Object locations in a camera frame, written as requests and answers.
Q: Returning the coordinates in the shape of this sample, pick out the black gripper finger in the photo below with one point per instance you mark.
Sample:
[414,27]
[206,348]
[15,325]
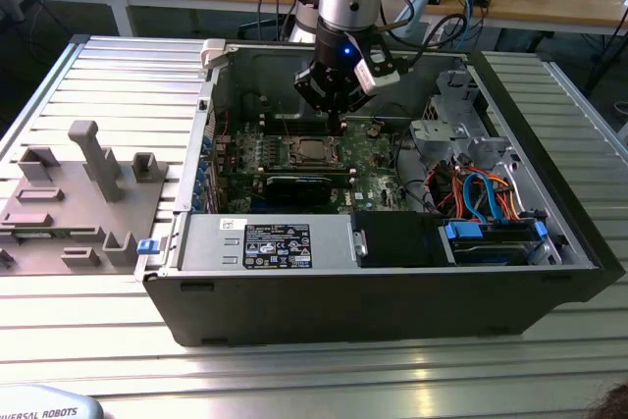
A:
[353,100]
[316,88]

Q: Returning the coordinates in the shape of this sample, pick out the silver topped CPU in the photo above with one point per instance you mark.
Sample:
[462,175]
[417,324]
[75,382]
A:
[312,148]

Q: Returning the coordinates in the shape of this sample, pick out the black drive bay cover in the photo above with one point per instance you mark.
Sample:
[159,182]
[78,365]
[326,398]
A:
[392,237]

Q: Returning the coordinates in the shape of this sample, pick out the green motherboard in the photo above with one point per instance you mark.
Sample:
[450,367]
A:
[378,178]

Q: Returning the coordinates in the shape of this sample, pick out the silver metal drive cage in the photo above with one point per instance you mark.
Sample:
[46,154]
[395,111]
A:
[432,132]

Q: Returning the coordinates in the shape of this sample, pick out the pale blue tilted panel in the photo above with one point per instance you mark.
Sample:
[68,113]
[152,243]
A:
[422,2]

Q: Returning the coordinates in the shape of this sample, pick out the black graphics card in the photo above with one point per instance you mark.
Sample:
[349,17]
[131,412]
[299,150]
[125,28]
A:
[299,189]

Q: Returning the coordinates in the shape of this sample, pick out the beige case release latch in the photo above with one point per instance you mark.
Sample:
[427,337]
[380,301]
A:
[214,51]

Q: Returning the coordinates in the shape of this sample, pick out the grey power supply unit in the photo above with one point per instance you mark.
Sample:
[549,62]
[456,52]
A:
[206,242]

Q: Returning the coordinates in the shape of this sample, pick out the hard disk in blue carrier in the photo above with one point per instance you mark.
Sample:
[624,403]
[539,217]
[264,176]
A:
[490,247]

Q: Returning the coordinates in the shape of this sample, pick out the black and grey PC case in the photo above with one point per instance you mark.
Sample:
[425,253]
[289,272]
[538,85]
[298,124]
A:
[343,306]

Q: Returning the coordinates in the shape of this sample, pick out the blue plastic case latch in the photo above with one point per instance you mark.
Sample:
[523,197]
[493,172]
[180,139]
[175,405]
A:
[148,247]

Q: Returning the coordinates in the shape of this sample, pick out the grey parts rack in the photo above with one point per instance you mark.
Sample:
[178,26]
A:
[73,193]

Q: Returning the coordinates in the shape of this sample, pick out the person's dark haired head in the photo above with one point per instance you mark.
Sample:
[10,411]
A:
[613,404]

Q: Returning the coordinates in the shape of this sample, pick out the grey Universal Robots pendant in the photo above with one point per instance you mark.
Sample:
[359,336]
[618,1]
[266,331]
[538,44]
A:
[44,402]

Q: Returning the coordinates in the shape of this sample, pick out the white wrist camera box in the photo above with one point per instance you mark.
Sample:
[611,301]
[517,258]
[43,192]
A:
[378,75]

